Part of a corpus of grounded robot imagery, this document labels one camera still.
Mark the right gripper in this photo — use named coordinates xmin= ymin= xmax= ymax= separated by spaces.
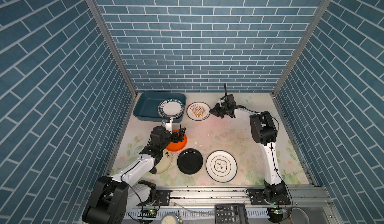
xmin=208 ymin=104 xmax=229 ymax=119

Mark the black round plate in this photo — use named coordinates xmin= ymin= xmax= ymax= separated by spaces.
xmin=177 ymin=148 xmax=203 ymax=175

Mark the white plate teal lettered rim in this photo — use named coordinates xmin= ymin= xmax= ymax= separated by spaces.
xmin=158 ymin=98 xmax=185 ymax=119

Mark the white plate orange sunburst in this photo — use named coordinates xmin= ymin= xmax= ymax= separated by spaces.
xmin=187 ymin=101 xmax=210 ymax=121

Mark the white plate cloud outline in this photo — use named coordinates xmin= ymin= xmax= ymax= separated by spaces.
xmin=206 ymin=150 xmax=238 ymax=183

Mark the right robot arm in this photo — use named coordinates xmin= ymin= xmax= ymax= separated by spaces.
xmin=210 ymin=94 xmax=288 ymax=204

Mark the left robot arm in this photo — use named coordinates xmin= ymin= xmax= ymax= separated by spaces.
xmin=82 ymin=126 xmax=186 ymax=224

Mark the teal plastic bin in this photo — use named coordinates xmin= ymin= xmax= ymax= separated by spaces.
xmin=133 ymin=91 xmax=187 ymax=123

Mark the orange plastic plate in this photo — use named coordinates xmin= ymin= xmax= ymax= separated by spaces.
xmin=166 ymin=134 xmax=188 ymax=152

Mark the cream plate with dark spot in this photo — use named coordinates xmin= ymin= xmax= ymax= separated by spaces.
xmin=150 ymin=150 xmax=173 ymax=175

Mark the left green circuit board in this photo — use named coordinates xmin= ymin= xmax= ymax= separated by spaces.
xmin=138 ymin=210 xmax=158 ymax=219

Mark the green circuit board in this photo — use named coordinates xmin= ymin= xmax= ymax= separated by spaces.
xmin=138 ymin=210 xmax=158 ymax=219
xmin=268 ymin=208 xmax=285 ymax=218

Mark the round white clock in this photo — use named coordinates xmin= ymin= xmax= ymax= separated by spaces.
xmin=160 ymin=213 xmax=183 ymax=224

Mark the black calculator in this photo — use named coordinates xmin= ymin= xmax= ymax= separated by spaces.
xmin=215 ymin=204 xmax=249 ymax=224

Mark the right green circuit board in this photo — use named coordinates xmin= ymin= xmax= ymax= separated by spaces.
xmin=268 ymin=208 xmax=285 ymax=218

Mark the round grey bowl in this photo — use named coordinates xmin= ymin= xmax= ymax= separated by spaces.
xmin=288 ymin=207 xmax=311 ymax=224

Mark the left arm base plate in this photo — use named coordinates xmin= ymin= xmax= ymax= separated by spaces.
xmin=149 ymin=190 xmax=171 ymax=207

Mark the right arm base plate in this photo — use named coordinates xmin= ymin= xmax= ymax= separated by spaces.
xmin=246 ymin=189 xmax=292 ymax=206

